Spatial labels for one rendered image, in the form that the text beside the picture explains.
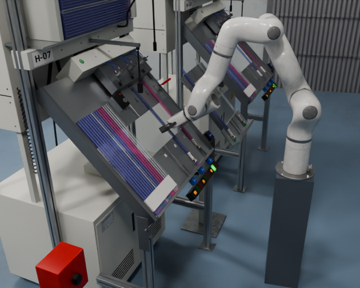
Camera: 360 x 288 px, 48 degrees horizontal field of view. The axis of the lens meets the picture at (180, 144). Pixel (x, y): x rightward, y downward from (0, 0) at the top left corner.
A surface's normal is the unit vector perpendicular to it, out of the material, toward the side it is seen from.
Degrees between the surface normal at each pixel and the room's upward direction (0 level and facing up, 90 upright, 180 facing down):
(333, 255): 0
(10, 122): 90
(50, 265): 0
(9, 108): 90
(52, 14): 90
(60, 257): 0
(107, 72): 45
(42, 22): 90
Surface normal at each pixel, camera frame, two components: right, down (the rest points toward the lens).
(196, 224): -0.01, -0.89
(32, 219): -0.41, 0.42
